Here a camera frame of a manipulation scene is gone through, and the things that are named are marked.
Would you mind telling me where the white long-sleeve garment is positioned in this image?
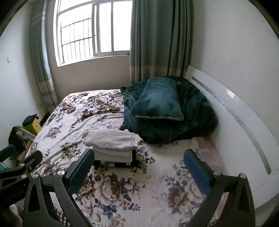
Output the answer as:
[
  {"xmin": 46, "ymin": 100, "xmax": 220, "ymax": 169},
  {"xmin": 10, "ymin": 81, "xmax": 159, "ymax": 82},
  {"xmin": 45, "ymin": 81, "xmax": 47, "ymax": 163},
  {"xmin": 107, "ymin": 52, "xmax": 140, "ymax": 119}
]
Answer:
[{"xmin": 82, "ymin": 128, "xmax": 143, "ymax": 152}]

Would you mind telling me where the stack of folded clothes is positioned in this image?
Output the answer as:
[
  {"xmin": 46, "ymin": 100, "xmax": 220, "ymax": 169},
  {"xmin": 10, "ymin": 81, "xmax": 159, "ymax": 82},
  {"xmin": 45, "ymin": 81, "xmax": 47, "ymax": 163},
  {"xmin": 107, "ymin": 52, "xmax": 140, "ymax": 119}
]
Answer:
[{"xmin": 93, "ymin": 148, "xmax": 136, "ymax": 168}]

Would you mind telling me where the dark clutter beside bed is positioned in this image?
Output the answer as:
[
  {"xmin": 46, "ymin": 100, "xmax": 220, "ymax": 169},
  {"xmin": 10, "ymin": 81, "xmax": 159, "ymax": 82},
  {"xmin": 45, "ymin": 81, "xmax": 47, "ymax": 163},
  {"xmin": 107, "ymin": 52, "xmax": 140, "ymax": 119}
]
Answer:
[{"xmin": 8, "ymin": 126, "xmax": 36, "ymax": 160}]

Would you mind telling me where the yellow box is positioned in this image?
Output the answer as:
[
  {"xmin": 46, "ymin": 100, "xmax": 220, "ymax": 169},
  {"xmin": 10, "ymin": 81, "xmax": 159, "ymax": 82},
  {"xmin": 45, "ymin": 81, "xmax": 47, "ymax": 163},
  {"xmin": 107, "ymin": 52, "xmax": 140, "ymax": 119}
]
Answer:
[{"xmin": 23, "ymin": 118, "xmax": 42, "ymax": 135}]

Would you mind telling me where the black item on box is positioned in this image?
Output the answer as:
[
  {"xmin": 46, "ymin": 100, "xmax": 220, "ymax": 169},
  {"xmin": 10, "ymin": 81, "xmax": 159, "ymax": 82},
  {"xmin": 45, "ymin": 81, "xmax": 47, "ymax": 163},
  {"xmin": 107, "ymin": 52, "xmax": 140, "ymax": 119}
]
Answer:
[{"xmin": 22, "ymin": 114, "xmax": 39, "ymax": 127}]

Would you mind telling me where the white bed headboard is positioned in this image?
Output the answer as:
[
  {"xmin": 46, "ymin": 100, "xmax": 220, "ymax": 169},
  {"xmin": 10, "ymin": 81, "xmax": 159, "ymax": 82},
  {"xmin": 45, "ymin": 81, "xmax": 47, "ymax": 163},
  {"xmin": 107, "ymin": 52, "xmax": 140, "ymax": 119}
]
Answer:
[{"xmin": 185, "ymin": 66, "xmax": 278, "ymax": 208}]

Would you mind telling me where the floral bed blanket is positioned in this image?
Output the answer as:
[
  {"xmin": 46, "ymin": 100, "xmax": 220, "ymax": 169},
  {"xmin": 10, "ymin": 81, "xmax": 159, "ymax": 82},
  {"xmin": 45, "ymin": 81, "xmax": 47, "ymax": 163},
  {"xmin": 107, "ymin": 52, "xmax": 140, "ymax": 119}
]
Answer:
[{"xmin": 13, "ymin": 88, "xmax": 229, "ymax": 227}]

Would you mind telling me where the dark teal blanket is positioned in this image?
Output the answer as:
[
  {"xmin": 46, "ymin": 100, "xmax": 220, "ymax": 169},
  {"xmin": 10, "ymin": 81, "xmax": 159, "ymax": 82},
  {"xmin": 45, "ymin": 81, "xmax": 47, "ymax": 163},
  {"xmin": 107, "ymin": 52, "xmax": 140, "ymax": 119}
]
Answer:
[{"xmin": 120, "ymin": 76, "xmax": 218, "ymax": 144}]

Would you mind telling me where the dark teal pillow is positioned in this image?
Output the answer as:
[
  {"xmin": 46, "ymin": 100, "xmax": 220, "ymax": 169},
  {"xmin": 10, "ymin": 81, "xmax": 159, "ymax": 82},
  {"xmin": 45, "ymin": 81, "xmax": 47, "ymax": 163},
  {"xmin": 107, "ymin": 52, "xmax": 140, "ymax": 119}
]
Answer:
[{"xmin": 130, "ymin": 77, "xmax": 183, "ymax": 121}]

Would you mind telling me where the window with metal bars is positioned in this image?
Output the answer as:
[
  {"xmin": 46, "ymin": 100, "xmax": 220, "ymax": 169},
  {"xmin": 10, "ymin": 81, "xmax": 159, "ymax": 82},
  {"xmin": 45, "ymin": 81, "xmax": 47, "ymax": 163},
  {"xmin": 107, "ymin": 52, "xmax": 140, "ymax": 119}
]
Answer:
[{"xmin": 53, "ymin": 1, "xmax": 132, "ymax": 67}]

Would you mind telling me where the green curtain left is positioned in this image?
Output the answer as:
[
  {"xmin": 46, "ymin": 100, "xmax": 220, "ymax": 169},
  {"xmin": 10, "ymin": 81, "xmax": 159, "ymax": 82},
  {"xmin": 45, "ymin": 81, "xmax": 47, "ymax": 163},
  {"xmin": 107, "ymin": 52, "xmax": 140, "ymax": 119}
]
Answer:
[{"xmin": 30, "ymin": 1, "xmax": 58, "ymax": 113}]

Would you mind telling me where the green curtain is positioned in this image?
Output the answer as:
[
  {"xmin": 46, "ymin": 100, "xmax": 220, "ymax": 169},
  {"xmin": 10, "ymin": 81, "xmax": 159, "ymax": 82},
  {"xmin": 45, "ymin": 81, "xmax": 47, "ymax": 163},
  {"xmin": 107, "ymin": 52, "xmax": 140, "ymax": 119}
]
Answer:
[
  {"xmin": 130, "ymin": 1, "xmax": 191, "ymax": 84},
  {"xmin": 30, "ymin": 1, "xmax": 58, "ymax": 113}
]

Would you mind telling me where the green curtain right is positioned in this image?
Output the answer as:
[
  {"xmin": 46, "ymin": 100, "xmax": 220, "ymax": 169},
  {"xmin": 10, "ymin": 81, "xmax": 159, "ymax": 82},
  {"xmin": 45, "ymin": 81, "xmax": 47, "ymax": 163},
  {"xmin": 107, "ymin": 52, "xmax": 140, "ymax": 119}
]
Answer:
[{"xmin": 130, "ymin": 1, "xmax": 191, "ymax": 84}]

